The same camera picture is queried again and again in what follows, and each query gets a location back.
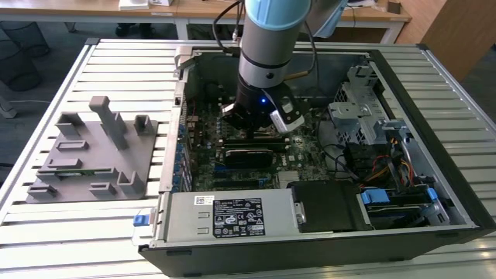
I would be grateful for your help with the black installed RAM module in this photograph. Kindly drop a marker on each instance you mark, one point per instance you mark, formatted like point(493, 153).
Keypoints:
point(270, 143)

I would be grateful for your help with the black mesh waste basket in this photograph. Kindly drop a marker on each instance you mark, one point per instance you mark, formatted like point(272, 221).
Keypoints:
point(18, 72)
point(26, 37)

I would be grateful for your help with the blue disk carrier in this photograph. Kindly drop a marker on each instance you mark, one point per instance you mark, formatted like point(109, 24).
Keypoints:
point(373, 199)

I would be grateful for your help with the CPU socket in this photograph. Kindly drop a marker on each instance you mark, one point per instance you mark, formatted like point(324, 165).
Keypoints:
point(269, 135)

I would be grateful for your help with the silver drive cage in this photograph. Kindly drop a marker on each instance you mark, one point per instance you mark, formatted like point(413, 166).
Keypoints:
point(348, 122)

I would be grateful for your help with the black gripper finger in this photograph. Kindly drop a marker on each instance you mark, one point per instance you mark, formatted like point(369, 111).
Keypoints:
point(252, 135)

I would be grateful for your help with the blue plastic case latch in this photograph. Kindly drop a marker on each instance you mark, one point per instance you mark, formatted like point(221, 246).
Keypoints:
point(140, 220)

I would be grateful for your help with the black hard disk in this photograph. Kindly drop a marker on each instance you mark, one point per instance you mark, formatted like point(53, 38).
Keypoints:
point(394, 218)

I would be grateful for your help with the thin metal locking lever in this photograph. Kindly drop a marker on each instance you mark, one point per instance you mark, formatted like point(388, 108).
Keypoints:
point(266, 132)

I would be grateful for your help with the wooden cabinet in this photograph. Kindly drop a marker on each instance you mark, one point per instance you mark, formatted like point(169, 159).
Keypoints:
point(461, 35)

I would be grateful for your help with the blue plastic bay latch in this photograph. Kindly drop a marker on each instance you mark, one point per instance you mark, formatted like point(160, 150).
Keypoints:
point(430, 196)

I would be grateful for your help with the small silver chipset heatsink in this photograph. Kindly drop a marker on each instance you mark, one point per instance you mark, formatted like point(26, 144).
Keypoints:
point(289, 178)

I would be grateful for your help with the silver power supply unit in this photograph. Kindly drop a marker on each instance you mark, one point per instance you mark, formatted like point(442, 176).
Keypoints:
point(185, 215)

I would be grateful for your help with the black graphics card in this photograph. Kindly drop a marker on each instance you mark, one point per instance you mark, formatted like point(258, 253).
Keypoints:
point(248, 158)

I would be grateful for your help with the small black box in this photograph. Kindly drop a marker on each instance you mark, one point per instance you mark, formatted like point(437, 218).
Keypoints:
point(393, 7)

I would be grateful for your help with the green motherboard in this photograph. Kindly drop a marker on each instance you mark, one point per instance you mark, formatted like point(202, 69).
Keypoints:
point(305, 162)

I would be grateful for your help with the white black-faced wrist camera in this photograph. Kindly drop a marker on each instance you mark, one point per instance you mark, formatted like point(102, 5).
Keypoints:
point(288, 116)

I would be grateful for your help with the white box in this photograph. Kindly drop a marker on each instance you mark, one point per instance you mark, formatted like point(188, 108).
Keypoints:
point(133, 4)

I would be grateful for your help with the green RAM stick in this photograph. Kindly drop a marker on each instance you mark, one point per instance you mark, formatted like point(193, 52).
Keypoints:
point(85, 171)

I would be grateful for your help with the black open PC case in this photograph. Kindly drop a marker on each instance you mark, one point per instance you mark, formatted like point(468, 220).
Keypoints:
point(270, 255)

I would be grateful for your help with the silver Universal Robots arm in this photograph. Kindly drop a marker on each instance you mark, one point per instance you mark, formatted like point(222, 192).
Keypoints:
point(270, 37)

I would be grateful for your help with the grey parts rack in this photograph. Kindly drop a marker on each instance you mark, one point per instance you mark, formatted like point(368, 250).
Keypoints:
point(96, 162)

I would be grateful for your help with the wooden desk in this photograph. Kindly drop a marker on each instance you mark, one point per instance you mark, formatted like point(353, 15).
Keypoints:
point(77, 10)

